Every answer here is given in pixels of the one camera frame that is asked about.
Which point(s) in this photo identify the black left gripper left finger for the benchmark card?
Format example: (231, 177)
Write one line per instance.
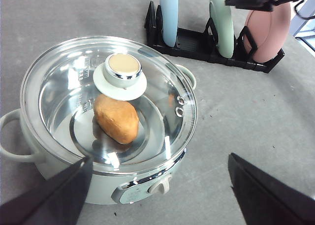
(59, 200)

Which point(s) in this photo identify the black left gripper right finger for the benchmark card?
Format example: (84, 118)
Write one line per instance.
(264, 200)

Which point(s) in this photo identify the green plate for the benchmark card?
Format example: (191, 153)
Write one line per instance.
(223, 23)

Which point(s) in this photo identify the brown potato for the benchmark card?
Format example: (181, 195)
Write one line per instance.
(117, 118)

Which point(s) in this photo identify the glass steamer lid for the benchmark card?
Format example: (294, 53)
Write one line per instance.
(57, 101)

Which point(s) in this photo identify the pink plate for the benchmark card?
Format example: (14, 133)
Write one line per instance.
(269, 30)

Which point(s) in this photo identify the black plate rack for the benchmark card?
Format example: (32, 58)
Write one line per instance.
(203, 44)

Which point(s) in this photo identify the blue plate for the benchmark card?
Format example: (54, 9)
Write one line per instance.
(169, 11)

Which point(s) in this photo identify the green electric steamer pot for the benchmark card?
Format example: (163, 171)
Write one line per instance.
(106, 187)

